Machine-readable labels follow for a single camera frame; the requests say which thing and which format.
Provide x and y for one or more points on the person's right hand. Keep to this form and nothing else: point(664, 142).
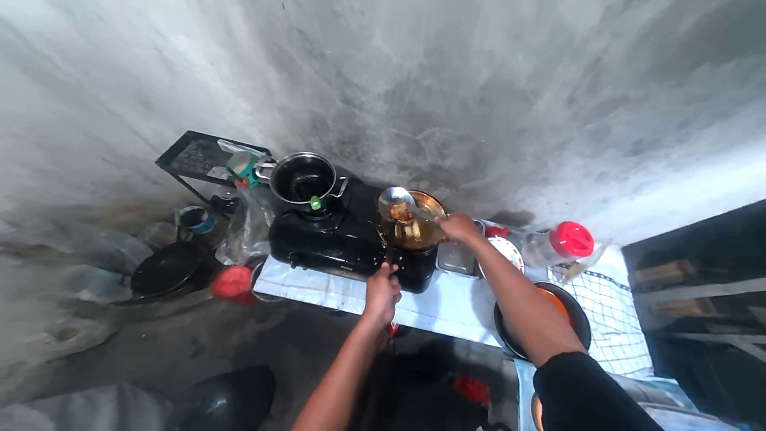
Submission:
point(459, 227)

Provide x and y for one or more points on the person's left hand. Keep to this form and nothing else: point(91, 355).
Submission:
point(380, 296)

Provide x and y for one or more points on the person's right fingers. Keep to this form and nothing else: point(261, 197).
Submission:
point(443, 224)

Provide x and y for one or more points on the person's left fingers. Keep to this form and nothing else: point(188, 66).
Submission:
point(395, 288)

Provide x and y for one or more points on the metal skimmer ladle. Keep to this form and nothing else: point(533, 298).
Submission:
point(396, 196)

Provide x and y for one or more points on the person's left forearm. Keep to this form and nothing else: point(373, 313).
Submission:
point(347, 371)

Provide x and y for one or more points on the person's right forearm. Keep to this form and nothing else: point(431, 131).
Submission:
point(526, 299)

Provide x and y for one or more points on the frying pan with oil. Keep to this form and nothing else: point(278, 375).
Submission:
point(428, 239)

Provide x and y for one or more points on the pale frying food pieces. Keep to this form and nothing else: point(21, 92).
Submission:
point(409, 231)

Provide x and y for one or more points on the clear rectangular food container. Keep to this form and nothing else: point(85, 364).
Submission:
point(457, 260)

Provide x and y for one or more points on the brown fried food piece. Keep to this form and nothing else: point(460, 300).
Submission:
point(400, 211)

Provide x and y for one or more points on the silver table sheet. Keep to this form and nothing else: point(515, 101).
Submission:
point(443, 308)

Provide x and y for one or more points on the small red object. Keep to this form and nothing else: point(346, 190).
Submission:
point(496, 231)

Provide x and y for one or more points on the white plate red pattern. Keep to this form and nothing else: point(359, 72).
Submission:
point(513, 253)

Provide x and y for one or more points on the black gas stove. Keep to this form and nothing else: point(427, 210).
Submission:
point(323, 245)

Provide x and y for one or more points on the green clip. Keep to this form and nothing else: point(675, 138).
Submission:
point(315, 203)

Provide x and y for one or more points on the crumpled red bag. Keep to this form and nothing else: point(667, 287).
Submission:
point(473, 390)

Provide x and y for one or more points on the clear jar red lid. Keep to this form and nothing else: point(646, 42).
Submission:
point(570, 239)

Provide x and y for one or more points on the small clear plastic packet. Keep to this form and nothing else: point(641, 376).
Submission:
point(577, 269)

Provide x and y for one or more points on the black steel pot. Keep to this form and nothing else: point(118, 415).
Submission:
point(304, 179)

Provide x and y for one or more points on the light blue plastic sheet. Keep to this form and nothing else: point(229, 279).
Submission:
point(526, 383)

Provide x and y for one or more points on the clear plastic bag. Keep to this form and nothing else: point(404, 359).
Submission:
point(244, 230)

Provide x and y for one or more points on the red plastic bag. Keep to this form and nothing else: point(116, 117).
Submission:
point(232, 282)

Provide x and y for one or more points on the black round basin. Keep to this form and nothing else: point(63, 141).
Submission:
point(579, 317)

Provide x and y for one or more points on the white checkered cloth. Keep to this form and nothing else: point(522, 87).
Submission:
point(610, 317)

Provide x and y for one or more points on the green plastic container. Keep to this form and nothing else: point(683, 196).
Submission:
point(242, 163)

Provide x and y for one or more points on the blue can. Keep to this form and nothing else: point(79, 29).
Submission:
point(205, 224)

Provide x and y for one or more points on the black metal rack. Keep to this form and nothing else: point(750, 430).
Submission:
point(192, 157)

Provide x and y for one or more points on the grey cloth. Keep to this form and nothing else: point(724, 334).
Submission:
point(90, 413)

